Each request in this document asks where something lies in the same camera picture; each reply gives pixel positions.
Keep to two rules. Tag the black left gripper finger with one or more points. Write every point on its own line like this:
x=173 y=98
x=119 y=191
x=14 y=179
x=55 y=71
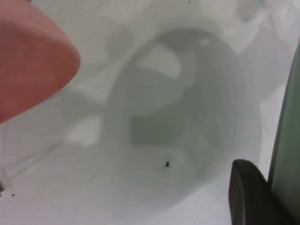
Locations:
x=248 y=199

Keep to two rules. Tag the green round plate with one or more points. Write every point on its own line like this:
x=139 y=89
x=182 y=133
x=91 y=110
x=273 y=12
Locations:
x=290 y=140

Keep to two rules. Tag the pink round plate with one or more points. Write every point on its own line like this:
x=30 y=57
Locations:
x=28 y=58

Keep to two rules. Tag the dark crumb speck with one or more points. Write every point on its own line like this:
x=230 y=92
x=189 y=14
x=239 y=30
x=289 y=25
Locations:
x=167 y=164

